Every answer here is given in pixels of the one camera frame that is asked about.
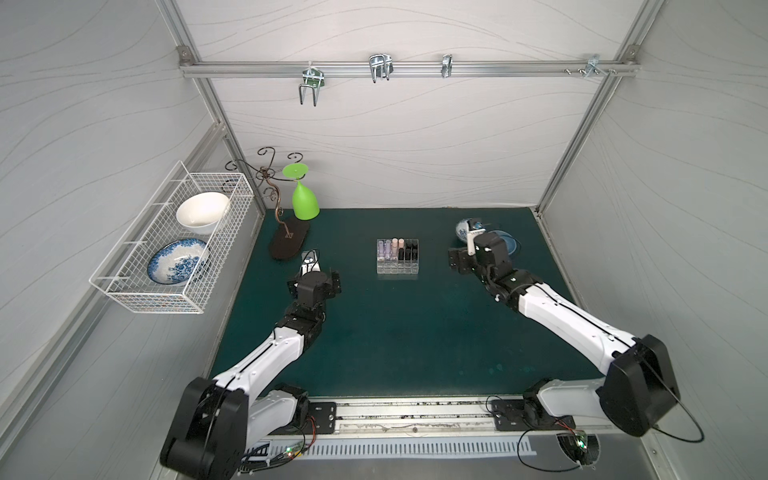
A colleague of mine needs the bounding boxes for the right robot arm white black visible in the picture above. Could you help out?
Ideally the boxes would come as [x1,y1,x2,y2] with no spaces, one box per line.
[448,230,679,437]

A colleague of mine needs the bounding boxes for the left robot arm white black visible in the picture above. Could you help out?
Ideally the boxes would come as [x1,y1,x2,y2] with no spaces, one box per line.
[159,250,341,479]

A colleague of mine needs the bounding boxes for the clear acrylic lipstick organizer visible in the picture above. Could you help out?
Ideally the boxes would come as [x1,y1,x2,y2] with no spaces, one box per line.
[376,238,420,278]

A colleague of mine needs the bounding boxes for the blue white porcelain bowl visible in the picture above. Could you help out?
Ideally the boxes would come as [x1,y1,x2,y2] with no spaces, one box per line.
[455,219,470,243]

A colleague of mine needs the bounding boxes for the copper scroll glass stand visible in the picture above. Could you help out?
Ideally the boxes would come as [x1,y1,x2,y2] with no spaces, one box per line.
[225,146,310,261]

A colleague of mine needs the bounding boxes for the green plastic wine glass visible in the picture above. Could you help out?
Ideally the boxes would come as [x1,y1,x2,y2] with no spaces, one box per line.
[282,163,320,221]

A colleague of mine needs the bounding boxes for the light blue bowl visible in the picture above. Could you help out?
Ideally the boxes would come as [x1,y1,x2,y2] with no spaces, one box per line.
[494,230,519,257]

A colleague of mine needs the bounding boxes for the white bowl in basket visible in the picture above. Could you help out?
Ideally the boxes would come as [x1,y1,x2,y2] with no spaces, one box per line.
[175,192,230,235]

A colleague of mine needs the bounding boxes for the blue patterned bowl in basket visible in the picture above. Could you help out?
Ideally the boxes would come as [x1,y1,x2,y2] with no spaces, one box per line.
[147,238,209,285]

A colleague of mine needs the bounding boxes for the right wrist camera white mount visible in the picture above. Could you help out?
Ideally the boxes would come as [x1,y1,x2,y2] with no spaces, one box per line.
[465,218,486,256]

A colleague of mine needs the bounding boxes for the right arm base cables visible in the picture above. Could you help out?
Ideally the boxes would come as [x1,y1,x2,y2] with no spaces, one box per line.
[484,395,601,474]

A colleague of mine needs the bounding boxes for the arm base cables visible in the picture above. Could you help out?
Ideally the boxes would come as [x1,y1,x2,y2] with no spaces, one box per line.
[484,395,601,474]
[236,413,319,475]

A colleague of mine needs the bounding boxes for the white wire basket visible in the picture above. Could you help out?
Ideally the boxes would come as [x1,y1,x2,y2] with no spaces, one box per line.
[89,163,254,314]

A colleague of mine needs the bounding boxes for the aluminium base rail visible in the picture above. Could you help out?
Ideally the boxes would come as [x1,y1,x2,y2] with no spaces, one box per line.
[167,395,625,442]

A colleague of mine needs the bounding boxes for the small metal clip on rail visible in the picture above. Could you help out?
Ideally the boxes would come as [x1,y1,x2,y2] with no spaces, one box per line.
[441,54,453,79]

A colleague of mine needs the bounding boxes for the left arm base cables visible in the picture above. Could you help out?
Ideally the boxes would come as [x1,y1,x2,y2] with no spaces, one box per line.
[236,413,319,475]

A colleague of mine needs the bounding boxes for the metal double hook on rail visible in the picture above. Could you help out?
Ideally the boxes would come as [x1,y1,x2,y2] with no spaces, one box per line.
[369,53,394,83]

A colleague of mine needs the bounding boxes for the aluminium top rail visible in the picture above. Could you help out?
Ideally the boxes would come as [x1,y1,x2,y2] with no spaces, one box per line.
[180,58,641,80]

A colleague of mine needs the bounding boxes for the metal hook right on rail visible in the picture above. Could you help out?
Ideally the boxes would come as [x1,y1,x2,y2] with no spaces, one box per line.
[563,54,618,78]

